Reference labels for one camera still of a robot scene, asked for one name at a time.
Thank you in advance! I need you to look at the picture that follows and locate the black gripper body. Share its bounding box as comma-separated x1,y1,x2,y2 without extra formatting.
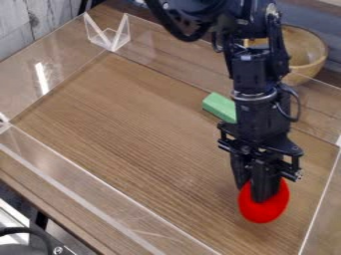
216,90,303,181

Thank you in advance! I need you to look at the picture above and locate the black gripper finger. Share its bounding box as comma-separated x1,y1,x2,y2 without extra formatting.
230,154,250,189
250,157,281,203

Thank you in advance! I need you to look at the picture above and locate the red plush strawberry toy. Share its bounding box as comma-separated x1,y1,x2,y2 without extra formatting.
236,179,290,223

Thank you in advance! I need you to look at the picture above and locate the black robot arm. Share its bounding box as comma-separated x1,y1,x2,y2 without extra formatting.
145,0,302,203

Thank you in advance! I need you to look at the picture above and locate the green rectangular block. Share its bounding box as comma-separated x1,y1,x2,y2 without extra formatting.
202,93,236,124

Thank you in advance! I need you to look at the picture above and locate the wooden bowl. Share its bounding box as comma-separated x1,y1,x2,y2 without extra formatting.
243,23,330,88

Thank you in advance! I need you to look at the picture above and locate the clear acrylic tray enclosure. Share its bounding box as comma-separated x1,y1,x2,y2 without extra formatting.
0,9,341,255

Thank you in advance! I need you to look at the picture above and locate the clear acrylic corner bracket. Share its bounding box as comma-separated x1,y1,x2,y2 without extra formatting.
83,13,131,52

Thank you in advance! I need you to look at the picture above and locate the black cable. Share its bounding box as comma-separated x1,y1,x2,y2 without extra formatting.
0,227,48,255

